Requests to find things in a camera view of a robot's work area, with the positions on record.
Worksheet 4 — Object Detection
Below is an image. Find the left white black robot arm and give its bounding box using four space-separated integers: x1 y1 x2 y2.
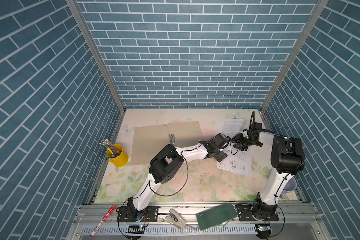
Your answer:
127 134 230 221

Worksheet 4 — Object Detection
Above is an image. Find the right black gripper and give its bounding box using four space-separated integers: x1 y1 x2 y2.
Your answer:
230 133 260 151

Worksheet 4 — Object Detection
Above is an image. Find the beige cardboard folder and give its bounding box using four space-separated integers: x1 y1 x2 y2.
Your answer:
131 122 203 165

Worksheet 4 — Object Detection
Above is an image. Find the yellow pen cup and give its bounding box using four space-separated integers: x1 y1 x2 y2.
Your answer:
106 144 129 167

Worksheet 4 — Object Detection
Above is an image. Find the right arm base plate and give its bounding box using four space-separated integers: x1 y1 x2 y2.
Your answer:
234 203 279 222

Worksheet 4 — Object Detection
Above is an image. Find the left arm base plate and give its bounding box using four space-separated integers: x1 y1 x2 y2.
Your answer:
117 206 159 223

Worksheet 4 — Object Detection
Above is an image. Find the diagram paper sheet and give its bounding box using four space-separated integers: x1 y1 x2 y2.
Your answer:
217 149 252 176

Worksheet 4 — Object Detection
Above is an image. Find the coloured pens bundle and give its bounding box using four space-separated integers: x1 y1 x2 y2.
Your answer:
100 139 120 158

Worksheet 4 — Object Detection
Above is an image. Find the printed text paper sheet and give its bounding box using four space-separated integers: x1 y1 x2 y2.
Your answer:
218 118 246 138

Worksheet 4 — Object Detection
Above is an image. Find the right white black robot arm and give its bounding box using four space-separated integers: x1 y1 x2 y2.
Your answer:
231 123 305 220

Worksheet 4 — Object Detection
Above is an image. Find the lilac ceramic cup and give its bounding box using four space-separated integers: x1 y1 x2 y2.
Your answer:
281 177 297 199

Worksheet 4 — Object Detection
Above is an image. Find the red marker pen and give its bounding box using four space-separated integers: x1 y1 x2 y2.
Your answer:
90 205 116 237

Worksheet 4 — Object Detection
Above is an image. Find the grey stapler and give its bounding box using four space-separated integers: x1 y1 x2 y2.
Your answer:
165 209 187 229

